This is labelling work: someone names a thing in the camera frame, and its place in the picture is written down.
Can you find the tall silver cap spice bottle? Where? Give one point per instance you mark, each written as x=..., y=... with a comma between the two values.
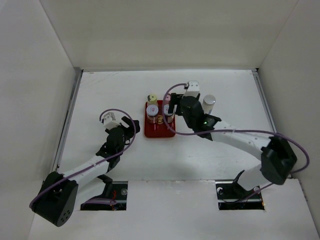
x=208, y=103

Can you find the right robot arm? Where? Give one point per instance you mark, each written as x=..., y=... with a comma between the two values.
x=274, y=152

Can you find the red label jar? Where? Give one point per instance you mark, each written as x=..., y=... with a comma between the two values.
x=152, y=113
x=169, y=117

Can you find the red label jar front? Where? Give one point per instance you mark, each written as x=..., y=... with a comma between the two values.
x=169, y=117

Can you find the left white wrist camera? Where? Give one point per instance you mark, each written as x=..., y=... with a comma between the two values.
x=110, y=120

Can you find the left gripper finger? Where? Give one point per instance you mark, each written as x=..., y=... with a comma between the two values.
x=135, y=127
x=127, y=121

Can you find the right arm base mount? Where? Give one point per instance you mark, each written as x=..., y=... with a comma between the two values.
x=233, y=197

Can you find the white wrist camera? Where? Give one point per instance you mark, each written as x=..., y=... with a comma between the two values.
x=110, y=120
x=192, y=88

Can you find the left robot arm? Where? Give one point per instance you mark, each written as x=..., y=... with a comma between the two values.
x=56, y=199

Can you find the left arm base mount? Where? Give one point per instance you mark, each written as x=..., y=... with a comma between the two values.
x=108, y=196

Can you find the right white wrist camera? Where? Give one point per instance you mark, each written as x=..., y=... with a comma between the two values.
x=192, y=88

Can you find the yellow cap condiment bottle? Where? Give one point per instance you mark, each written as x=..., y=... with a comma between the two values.
x=152, y=99

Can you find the pink cap condiment bottle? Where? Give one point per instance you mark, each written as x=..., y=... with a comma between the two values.
x=167, y=99

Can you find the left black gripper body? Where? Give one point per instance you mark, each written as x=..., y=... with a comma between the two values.
x=128, y=133

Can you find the red lacquer tray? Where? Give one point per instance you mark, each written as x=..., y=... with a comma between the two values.
x=159, y=129

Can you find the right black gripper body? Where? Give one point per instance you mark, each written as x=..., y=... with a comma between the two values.
x=190, y=123

